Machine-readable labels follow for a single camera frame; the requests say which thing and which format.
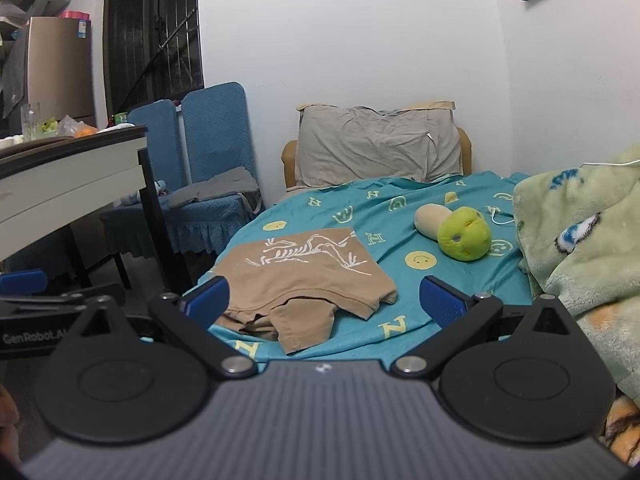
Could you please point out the clear plastic bag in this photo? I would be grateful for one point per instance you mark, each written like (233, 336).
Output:
(67, 125)

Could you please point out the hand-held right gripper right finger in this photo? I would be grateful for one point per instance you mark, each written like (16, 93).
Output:
(442, 300)

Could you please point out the green fleece printed blanket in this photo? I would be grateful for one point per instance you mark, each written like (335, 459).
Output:
(590, 240)

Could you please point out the tan printed t-shirt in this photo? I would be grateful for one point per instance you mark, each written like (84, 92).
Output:
(300, 280)

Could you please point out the white and black table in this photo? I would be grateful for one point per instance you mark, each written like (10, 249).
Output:
(65, 180)

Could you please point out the orange fruit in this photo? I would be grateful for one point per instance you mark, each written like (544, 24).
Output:
(86, 131)

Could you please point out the pale blue soft toy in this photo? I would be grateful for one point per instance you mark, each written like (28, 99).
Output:
(156, 187)

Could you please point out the beige pillow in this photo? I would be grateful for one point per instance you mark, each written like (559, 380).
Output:
(435, 105)

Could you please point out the clear glass cup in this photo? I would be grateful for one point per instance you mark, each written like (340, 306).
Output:
(31, 120)

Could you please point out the grey hanging garment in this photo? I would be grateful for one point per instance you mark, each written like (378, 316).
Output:
(12, 80)

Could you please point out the bronze refrigerator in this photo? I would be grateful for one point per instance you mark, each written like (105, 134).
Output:
(60, 70)

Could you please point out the blue covered chair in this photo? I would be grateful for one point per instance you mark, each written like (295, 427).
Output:
(215, 130)
(155, 145)

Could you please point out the green and beige plush toy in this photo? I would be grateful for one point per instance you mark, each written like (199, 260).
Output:
(462, 235)

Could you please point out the teal printed bed sheet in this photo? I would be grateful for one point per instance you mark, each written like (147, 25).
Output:
(300, 215)

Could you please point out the pink container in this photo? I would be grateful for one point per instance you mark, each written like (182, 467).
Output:
(75, 15)

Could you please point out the grey cloth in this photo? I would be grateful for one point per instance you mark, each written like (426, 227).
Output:
(220, 185)

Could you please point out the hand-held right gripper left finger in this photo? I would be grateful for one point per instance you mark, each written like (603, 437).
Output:
(202, 297)

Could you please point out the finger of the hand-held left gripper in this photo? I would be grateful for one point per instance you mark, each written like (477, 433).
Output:
(22, 281)
(45, 302)

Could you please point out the dark metal security door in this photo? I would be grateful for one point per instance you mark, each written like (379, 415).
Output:
(150, 35)

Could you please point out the grey pillow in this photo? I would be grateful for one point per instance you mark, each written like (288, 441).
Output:
(360, 145)

